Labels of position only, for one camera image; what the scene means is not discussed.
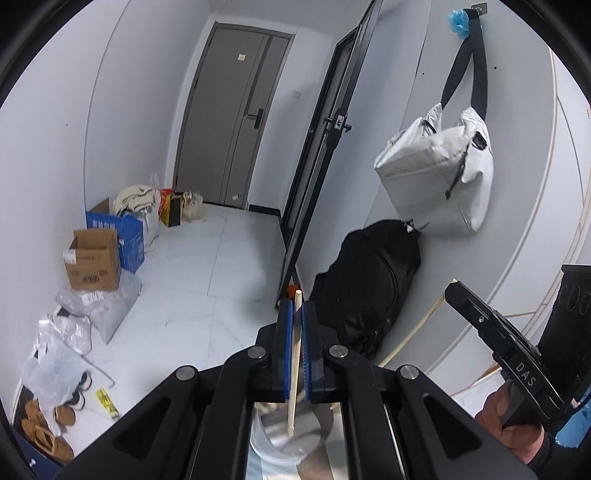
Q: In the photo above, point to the pale wooden chopstick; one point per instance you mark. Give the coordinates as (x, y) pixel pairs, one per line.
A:
(415, 325)
(292, 415)

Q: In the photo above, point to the blue mesh puff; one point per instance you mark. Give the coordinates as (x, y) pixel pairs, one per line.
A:
(458, 22)

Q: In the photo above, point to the blue cardboard box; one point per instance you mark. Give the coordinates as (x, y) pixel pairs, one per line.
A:
(131, 244)

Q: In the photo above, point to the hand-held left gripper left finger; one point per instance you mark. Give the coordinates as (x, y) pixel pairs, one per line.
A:
(290, 350)

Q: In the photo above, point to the large grey parcel bag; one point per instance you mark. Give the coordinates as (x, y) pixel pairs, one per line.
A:
(115, 304)

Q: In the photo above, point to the small grey parcel bag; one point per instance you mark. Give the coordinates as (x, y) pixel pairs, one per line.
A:
(74, 302)

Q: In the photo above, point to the black backpack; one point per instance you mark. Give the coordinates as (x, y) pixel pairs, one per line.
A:
(369, 286)

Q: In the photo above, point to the large clear plastic bag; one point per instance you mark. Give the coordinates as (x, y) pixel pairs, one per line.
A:
(55, 374)

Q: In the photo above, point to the translucent plastic bag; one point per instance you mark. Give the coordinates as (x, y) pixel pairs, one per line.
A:
(193, 207)

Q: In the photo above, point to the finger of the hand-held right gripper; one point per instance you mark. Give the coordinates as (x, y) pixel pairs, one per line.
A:
(471, 311)

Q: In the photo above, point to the white sack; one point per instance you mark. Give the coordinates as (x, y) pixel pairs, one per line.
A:
(150, 226)

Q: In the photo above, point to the black framed glass door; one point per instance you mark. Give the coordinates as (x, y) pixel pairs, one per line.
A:
(323, 152)

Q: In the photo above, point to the beige folded cloth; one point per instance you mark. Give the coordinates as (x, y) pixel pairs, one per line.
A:
(136, 198)

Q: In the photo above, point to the brown suede shoe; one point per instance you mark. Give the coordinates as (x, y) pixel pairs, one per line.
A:
(46, 434)
(65, 415)

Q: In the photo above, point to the yellow and red bag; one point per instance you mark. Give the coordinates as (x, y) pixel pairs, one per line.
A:
(165, 207)

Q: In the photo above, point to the person's right forearm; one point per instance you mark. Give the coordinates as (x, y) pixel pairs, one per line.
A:
(563, 461)

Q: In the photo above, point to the navy shoe box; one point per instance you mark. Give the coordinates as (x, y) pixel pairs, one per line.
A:
(32, 464)

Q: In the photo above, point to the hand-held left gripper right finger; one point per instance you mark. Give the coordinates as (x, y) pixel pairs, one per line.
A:
(308, 355)

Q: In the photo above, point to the white plastic utensil holder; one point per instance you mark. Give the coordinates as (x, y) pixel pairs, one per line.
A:
(264, 444)

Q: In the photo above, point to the clear labelled plastic bag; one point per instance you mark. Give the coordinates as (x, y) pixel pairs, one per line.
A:
(69, 332)

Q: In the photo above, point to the small yellow packet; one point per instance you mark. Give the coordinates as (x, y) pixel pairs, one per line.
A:
(106, 404)

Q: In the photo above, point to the grey door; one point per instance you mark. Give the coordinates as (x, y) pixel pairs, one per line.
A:
(221, 115)

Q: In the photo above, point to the grey shoulder bag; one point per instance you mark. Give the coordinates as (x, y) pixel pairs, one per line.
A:
(429, 184)

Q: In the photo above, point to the small orange object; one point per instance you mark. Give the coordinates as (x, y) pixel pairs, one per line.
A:
(291, 290)

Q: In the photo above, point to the person's right hand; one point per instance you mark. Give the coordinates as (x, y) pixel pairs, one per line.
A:
(512, 438)

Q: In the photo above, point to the brown cardboard box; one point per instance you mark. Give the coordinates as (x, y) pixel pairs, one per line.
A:
(92, 263)

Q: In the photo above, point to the metal wall hook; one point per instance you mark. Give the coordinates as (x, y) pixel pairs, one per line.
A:
(479, 9)

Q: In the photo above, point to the black and white sneaker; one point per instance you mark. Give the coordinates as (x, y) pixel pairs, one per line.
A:
(85, 383)
(76, 400)

